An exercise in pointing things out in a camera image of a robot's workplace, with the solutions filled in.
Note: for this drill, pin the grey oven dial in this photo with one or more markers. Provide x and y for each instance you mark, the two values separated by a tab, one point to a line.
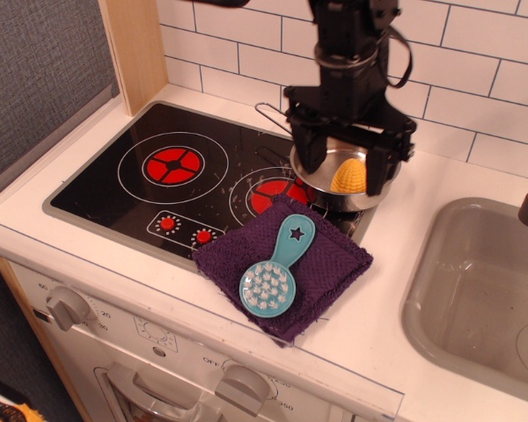
243	388
67	307

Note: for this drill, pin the stainless steel pot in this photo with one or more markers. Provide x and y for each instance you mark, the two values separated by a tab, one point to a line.
377	150

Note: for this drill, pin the grey oven door handle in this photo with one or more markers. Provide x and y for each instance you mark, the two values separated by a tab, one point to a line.
139	399

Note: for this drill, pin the purple knitted cloth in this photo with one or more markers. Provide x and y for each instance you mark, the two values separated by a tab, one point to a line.
327	269

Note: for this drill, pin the yellow toy corn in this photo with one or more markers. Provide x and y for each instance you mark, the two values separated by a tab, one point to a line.
350	177

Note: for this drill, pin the wooden side post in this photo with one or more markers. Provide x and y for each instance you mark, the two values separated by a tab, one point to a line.
135	41

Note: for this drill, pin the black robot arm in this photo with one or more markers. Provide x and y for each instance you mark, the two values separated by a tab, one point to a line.
355	33

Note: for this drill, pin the grey right oven dial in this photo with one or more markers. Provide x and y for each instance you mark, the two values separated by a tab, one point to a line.
243	388

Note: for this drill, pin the teal toy brush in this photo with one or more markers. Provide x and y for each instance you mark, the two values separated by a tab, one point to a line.
267	289

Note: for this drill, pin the red stove knob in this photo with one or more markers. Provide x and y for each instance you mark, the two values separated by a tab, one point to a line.
203	237
167	224

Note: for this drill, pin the black toy stovetop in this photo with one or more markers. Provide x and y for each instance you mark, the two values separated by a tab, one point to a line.
203	171

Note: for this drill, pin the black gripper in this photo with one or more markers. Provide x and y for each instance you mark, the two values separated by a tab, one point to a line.
346	97

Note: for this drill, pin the red left stove knob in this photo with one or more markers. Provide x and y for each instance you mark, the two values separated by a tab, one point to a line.
167	224

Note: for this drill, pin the red right stove knob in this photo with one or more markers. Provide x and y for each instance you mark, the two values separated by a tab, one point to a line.
203	237

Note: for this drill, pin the grey sink basin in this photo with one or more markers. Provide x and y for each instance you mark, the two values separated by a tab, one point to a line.
467	307

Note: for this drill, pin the grey left oven dial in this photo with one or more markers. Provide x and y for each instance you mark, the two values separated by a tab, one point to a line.
67	307

